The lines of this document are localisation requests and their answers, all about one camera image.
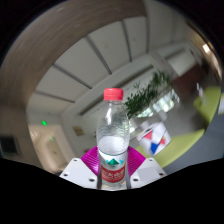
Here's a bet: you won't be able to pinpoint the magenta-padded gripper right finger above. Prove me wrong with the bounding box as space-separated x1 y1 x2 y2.
127 146 168 190

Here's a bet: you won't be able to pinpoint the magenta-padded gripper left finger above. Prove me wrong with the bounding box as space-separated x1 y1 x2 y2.
59 145 99 190

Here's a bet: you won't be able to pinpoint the clear red-capped water bottle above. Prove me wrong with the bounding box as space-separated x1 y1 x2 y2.
95 87 131 190

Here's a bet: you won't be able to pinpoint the white box with coloured triangles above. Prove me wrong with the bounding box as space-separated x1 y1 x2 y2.
136 121 172 157

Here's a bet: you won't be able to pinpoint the large lime green table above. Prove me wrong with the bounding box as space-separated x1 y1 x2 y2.
134 128 206 169

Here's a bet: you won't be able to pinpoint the potted green plants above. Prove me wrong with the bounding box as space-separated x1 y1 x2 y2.
123 70 172 119

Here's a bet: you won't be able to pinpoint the small lime green table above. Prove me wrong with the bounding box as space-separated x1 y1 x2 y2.
193 85 222 126

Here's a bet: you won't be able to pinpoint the framed wall picture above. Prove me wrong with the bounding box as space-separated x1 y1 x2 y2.
73 125 86 137

